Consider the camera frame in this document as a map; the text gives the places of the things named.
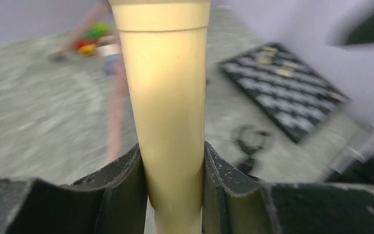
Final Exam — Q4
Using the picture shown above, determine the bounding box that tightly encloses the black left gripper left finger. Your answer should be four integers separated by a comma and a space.
0, 145, 148, 234

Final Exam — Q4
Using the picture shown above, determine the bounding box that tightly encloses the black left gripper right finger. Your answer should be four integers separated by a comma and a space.
203, 143, 374, 234

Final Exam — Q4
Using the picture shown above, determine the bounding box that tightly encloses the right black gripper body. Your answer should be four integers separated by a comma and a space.
332, 9, 374, 46

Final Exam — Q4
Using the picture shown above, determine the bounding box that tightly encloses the pink music stand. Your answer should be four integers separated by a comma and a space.
52, 0, 129, 163

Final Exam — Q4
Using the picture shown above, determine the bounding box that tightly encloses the cream toy microphone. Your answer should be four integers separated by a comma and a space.
110, 0, 210, 234

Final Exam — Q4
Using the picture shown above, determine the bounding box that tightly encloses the black microphone stand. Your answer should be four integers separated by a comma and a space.
231, 124, 274, 181

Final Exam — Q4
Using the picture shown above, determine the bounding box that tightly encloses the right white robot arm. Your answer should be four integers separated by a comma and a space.
203, 143, 374, 234

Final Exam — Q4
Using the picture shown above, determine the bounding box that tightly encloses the black chessboard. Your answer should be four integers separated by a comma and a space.
218, 42, 348, 143

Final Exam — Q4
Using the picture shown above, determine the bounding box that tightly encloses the blue white toy brick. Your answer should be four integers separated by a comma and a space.
96, 44, 122, 77

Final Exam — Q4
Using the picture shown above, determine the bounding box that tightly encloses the colourful brick toy car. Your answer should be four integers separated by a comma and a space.
72, 23, 120, 57

